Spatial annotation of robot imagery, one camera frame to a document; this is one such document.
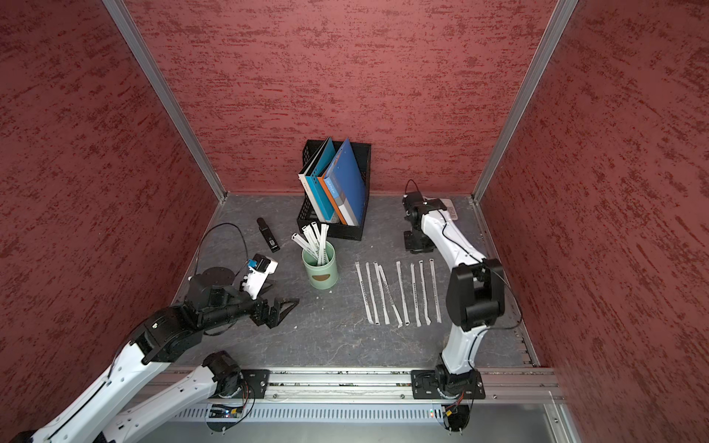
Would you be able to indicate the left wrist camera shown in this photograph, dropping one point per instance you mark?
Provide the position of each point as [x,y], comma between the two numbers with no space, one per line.
[259,269]

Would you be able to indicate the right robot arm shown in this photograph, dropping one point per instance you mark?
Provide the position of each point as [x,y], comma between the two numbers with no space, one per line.
[475,297]

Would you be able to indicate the black stapler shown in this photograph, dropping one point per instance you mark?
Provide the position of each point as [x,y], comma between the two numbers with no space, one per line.
[268,235]

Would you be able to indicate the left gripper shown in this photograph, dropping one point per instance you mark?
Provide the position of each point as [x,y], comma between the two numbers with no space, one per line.
[260,316]

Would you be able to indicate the blue folder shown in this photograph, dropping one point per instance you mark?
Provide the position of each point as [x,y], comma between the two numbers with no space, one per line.
[346,185]

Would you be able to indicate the wrapped straws in cup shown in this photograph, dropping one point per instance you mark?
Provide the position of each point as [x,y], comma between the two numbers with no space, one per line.
[313,240]

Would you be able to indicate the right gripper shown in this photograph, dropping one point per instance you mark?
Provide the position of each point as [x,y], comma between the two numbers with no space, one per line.
[410,245]

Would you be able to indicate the green cup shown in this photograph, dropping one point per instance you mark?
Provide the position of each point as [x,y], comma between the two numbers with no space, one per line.
[322,277]

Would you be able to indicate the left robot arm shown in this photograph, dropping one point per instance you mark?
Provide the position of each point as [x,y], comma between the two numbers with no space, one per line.
[101,413]

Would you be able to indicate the aluminium front rail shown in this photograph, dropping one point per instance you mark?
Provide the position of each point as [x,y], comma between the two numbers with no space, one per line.
[526,385]

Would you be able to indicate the aluminium corner post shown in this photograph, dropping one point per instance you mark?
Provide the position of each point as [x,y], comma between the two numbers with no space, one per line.
[548,43]
[120,15]

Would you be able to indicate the orange book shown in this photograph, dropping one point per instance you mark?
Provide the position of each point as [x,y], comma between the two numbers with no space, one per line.
[332,201]

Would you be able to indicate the straw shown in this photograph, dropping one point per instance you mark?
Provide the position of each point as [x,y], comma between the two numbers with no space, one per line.
[372,294]
[389,296]
[382,294]
[424,292]
[435,290]
[414,295]
[364,293]
[401,286]

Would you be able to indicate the right aluminium corner post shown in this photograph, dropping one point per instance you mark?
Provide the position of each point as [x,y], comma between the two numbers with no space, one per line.
[548,43]

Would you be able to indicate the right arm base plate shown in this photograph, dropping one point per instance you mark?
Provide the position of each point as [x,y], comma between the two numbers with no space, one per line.
[439,384]

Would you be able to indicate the left aluminium corner post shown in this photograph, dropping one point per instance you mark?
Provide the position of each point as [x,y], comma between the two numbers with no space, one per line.
[120,15]

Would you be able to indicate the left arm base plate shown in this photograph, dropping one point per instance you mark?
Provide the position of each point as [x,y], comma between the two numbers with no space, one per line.
[253,383]

